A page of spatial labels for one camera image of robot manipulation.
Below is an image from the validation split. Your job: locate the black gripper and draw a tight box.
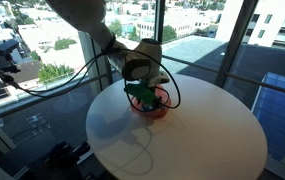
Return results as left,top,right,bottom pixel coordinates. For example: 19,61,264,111
141,94,163,111

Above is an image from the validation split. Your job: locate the orange plastic bag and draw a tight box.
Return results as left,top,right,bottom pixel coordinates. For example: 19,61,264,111
128,84,173,120

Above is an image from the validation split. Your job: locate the dark window railing bar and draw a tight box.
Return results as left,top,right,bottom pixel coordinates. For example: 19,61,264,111
0,54,285,126

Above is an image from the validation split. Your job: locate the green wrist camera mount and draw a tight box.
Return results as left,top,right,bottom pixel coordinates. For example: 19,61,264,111
123,82,160,106

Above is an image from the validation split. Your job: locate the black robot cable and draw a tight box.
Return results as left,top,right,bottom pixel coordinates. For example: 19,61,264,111
0,49,182,114

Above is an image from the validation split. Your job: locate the black camera on stand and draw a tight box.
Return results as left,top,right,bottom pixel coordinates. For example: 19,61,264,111
0,38,22,85

